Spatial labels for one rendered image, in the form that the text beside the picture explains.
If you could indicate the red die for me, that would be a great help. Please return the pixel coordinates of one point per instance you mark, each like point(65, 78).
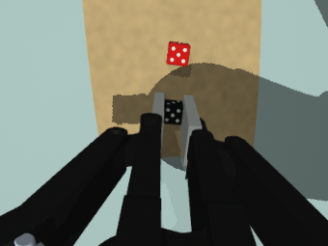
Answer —
point(178, 53)

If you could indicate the black die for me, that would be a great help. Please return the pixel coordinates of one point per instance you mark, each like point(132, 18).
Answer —
point(173, 111)

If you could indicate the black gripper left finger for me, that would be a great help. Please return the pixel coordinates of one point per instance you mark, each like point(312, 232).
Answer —
point(58, 212)

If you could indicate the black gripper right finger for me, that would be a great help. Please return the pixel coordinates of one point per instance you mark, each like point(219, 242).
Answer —
point(277, 212)

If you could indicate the tan mat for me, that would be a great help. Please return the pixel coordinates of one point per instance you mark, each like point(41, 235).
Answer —
point(127, 44)

